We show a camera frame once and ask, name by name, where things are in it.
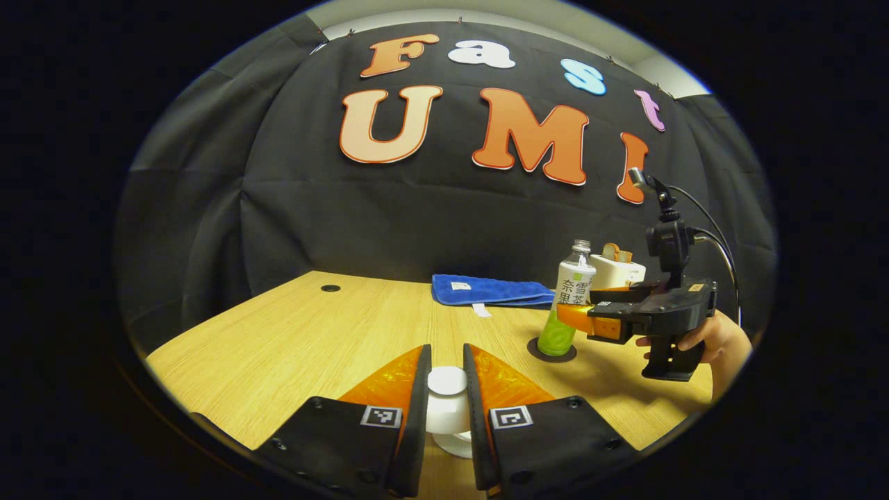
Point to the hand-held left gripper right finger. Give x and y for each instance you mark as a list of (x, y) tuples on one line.
[(476, 430)]

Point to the dark round coaster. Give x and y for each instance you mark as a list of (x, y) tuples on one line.
[(535, 351)]

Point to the toasted bread slice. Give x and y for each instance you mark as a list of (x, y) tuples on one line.
[(626, 256), (610, 251)]

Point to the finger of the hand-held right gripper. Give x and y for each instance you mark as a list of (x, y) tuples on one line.
[(612, 288), (575, 318)]

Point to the blue towel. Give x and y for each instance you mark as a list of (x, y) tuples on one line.
[(486, 290)]

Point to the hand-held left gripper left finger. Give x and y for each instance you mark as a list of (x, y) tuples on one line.
[(417, 430)]

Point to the black backdrop cloth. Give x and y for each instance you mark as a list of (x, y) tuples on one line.
[(312, 208)]

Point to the clear water bottle white label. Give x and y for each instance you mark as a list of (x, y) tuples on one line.
[(573, 292)]

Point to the white toaster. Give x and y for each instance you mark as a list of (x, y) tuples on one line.
[(618, 272)]

